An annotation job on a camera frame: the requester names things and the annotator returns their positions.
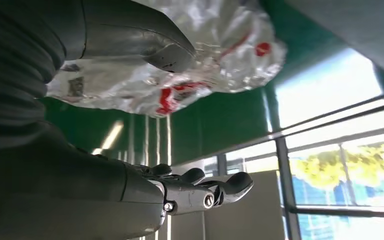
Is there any green conveyor belt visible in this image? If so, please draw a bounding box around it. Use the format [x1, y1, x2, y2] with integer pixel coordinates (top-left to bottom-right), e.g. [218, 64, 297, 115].
[41, 0, 349, 167]

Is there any dark window frame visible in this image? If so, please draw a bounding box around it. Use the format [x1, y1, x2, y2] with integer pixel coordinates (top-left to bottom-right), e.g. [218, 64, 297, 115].
[172, 91, 384, 240]

